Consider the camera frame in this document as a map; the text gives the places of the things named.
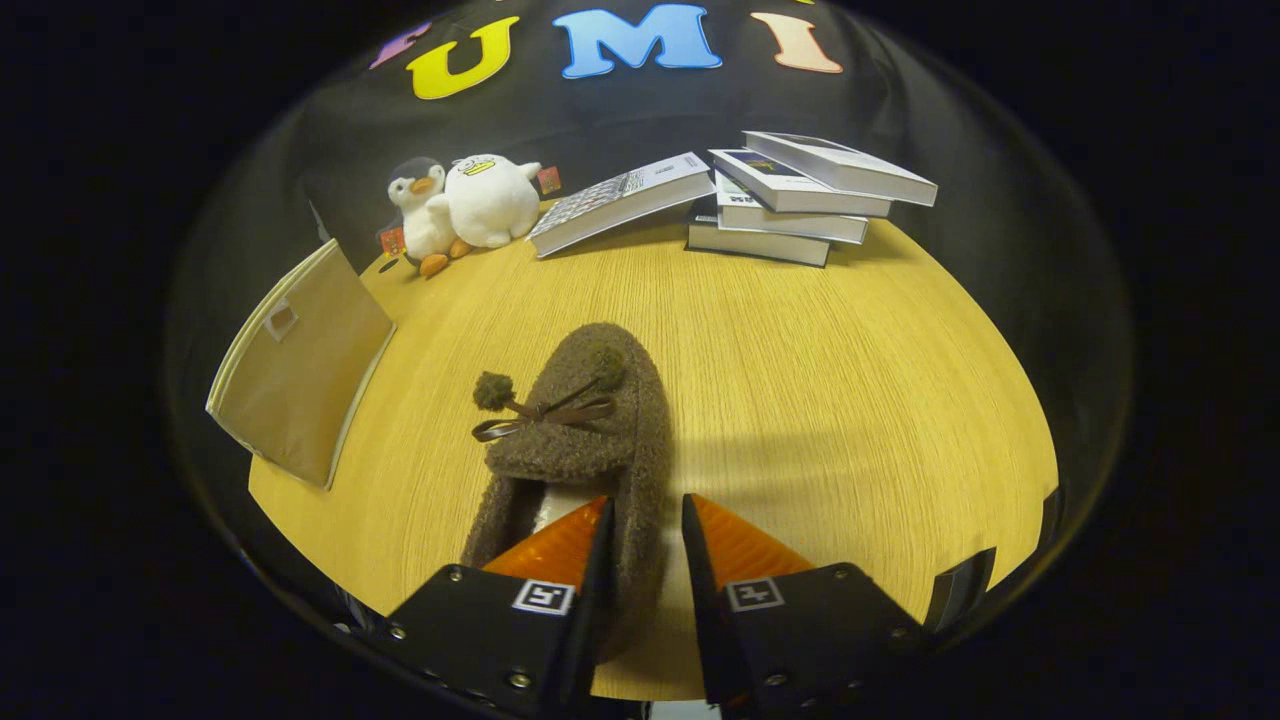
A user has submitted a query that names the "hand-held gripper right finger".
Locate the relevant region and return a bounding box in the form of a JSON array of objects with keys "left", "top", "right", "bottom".
[{"left": 681, "top": 492, "right": 928, "bottom": 716}]

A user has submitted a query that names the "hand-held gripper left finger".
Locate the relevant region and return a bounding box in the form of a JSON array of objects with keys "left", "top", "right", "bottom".
[{"left": 383, "top": 494, "right": 618, "bottom": 719}]

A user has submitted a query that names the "brown fuzzy shoe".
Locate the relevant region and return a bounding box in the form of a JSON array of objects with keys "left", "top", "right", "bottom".
[{"left": 460, "top": 321, "right": 676, "bottom": 661}]

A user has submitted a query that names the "beige fabric storage box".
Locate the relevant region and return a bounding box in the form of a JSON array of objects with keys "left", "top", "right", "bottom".
[{"left": 205, "top": 238, "right": 397, "bottom": 492}]

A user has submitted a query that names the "dark cover book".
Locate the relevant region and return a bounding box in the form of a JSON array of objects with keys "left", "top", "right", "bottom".
[{"left": 686, "top": 198, "right": 832, "bottom": 268}]

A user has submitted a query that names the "white paperback book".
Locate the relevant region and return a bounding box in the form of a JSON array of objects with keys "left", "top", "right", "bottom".
[{"left": 715, "top": 170, "right": 870, "bottom": 245}]

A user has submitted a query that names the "grey penguin plush toy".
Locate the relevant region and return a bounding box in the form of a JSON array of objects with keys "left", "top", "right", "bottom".
[{"left": 378, "top": 157, "right": 472, "bottom": 279}]

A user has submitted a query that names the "white duck plush toy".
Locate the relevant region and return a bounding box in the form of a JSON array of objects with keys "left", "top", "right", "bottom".
[{"left": 443, "top": 153, "right": 544, "bottom": 250}]

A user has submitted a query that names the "patterned cover white book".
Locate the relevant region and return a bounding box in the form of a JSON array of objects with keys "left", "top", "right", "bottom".
[{"left": 527, "top": 152, "right": 715, "bottom": 259}]

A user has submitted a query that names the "black backdrop cloth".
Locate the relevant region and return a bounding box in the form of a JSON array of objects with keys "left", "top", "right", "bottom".
[{"left": 165, "top": 0, "right": 1136, "bottom": 601}]

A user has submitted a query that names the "white book dark picture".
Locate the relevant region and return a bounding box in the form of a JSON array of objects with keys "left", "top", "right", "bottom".
[{"left": 742, "top": 130, "right": 939, "bottom": 208}]

